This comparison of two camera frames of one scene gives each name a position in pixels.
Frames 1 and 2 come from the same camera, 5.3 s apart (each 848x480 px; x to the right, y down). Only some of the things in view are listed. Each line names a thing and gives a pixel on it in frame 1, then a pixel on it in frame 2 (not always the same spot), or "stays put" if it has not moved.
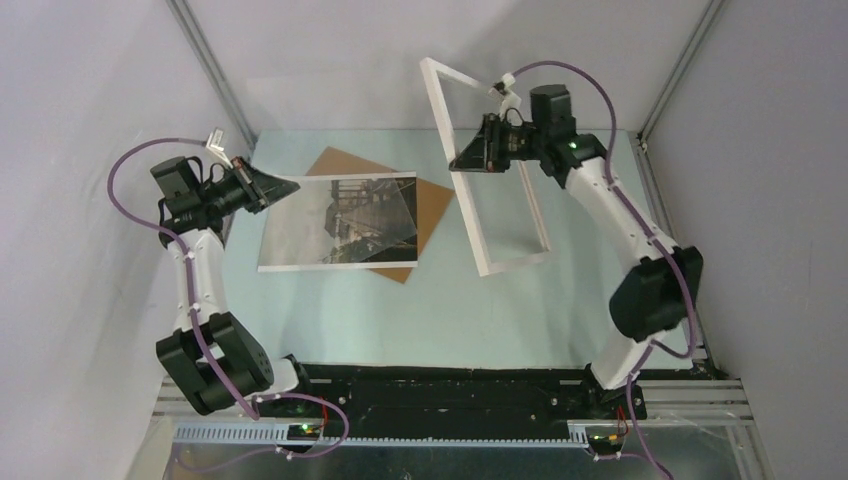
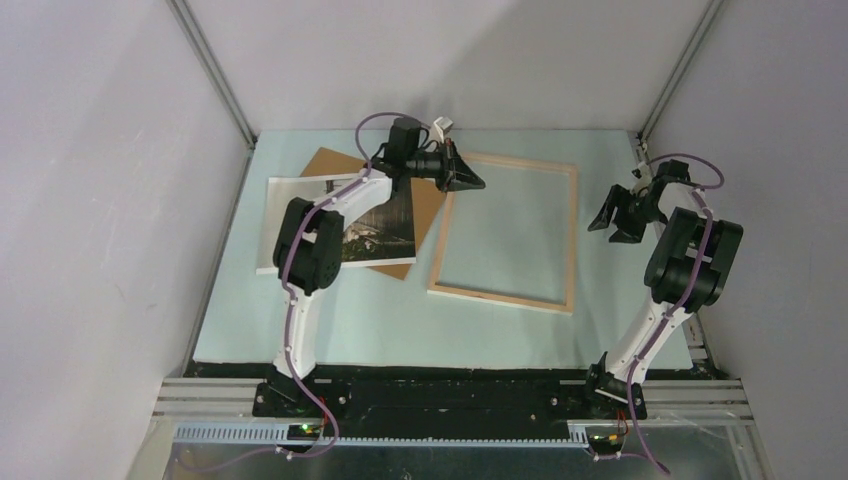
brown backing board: (336, 162) stays put
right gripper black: (482, 155) to (603, 218)
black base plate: (438, 400) stays put
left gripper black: (260, 190) to (455, 175)
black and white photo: (342, 221) stays put
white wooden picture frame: (485, 266) to (502, 299)
